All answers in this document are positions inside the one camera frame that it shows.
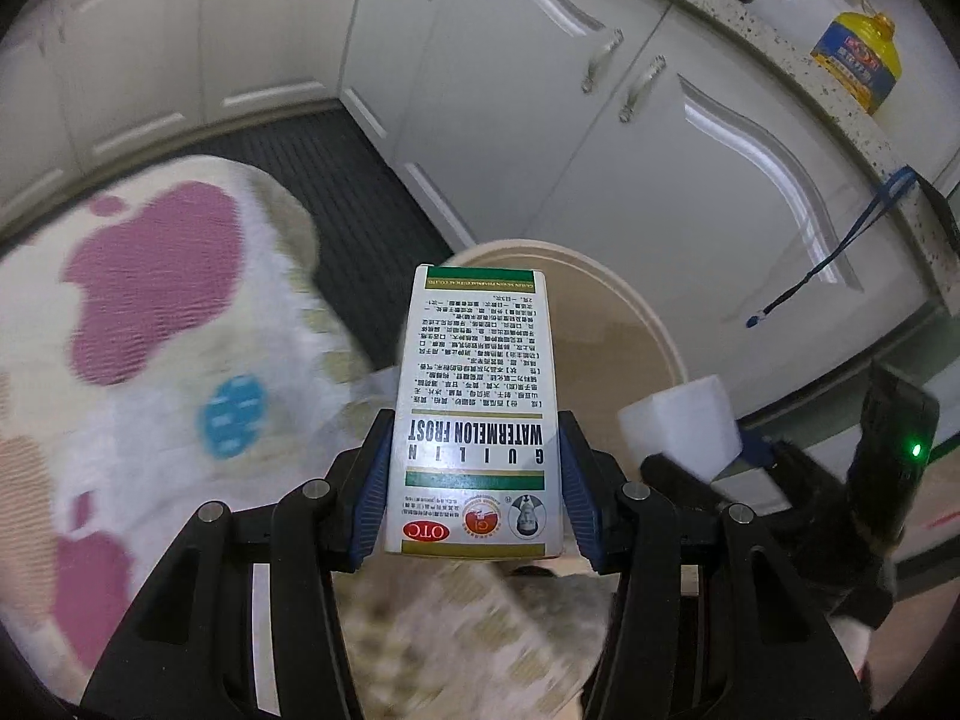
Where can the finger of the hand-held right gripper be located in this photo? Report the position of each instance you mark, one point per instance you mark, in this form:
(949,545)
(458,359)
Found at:
(806,476)
(679,476)

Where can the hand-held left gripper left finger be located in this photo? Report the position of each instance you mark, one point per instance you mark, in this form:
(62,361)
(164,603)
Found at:
(371,495)

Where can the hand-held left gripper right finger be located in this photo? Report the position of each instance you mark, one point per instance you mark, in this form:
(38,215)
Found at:
(581,495)

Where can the small white sponge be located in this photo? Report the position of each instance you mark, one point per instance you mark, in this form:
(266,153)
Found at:
(675,420)

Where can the green and white medicine box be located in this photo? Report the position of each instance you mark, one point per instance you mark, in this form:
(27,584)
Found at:
(472,405)

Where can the beige trash bin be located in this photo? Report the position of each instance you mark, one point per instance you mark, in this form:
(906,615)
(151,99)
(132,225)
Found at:
(607,360)

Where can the dark object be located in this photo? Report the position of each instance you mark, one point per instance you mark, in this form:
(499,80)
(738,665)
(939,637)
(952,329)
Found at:
(941,210)

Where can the printed blanket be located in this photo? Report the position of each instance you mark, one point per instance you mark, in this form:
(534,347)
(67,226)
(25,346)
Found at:
(150,300)

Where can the black floor mat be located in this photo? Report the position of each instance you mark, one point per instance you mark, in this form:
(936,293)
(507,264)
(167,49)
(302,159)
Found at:
(360,195)

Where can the white base cabinet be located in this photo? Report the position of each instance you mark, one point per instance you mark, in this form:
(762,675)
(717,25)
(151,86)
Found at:
(600,165)

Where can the yellow oil bottle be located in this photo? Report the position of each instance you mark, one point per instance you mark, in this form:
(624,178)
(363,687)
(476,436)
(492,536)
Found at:
(855,60)

